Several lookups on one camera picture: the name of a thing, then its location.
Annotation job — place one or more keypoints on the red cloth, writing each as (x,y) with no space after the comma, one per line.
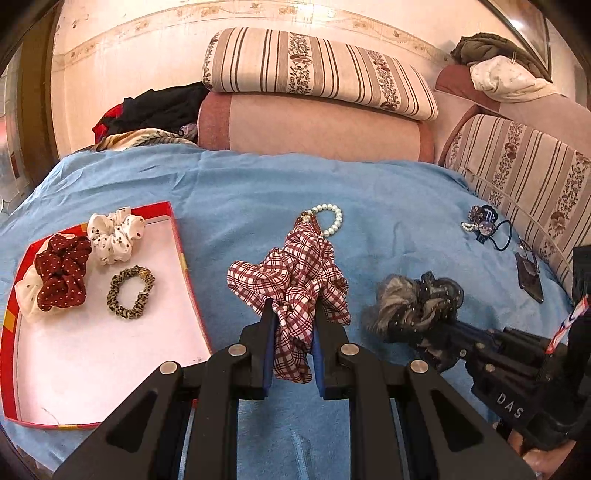
(104,127)

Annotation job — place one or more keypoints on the person's right hand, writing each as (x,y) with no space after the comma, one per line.
(540,468)

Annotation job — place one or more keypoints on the dark red polka dot scrunchie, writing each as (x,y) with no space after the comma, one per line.
(62,272)

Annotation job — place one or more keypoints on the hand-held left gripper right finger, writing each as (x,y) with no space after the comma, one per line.
(317,355)

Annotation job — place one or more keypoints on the gold patterned cloth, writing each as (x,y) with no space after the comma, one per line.
(138,138)

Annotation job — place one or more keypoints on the framed mirror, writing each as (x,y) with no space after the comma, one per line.
(535,32)

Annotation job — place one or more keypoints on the grey organza scrunchie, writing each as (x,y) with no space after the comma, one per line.
(406,304)

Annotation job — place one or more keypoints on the pink bolster cushion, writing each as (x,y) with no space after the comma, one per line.
(323,124)

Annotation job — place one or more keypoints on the leopard print scrunchie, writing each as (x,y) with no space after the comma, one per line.
(115,304)

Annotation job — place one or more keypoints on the striped floral cushion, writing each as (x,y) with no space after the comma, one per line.
(323,69)

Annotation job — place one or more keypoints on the wooden door frame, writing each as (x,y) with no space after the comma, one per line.
(39,92)

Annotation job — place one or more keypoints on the red shallow box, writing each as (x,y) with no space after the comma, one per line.
(92,350)

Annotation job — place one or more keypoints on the striped floral sofa backrest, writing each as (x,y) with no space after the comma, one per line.
(521,161)

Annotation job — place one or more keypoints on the pink sofa armrest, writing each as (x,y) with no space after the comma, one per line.
(531,110)

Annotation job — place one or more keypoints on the small pearl hair clip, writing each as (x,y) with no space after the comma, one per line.
(468,227)

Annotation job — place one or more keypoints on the dark hair clip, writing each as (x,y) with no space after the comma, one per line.
(530,274)

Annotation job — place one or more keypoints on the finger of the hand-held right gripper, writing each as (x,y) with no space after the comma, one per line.
(466,332)
(452,357)

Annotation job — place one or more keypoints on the red plaid scrunchie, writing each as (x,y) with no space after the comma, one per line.
(300,277)

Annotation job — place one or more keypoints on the olive green cloth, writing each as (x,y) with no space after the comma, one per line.
(485,46)

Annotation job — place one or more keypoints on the blue blanket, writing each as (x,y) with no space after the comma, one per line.
(258,194)

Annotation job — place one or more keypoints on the black clothes pile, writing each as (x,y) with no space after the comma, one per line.
(161,108)

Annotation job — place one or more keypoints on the cream dotted organza scrunchie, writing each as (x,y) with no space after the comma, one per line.
(28,295)

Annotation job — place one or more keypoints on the white scrunchie with dark dots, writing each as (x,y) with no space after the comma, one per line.
(113,235)

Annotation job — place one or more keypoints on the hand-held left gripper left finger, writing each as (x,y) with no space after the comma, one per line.
(268,350)

